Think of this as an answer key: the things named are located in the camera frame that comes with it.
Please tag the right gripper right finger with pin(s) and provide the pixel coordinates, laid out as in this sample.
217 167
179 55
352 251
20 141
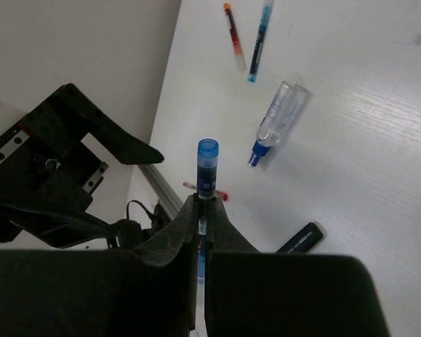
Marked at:
250 293

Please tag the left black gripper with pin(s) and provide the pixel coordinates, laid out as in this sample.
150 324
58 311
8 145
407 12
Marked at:
48 175

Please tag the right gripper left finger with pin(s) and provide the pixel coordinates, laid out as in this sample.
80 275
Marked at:
146 291

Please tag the blue gel pen clear cap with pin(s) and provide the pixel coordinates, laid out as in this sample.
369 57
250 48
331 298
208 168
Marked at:
207 162

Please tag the red gel pen clear cap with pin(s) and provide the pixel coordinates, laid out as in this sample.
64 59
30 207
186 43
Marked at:
238 51

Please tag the blue gel pen teal end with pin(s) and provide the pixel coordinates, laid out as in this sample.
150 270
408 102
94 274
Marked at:
260 39

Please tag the purple black highlighter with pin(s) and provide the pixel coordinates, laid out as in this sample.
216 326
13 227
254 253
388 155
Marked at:
304 240

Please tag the aluminium front rail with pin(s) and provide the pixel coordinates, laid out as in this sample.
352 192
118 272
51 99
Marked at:
169 200

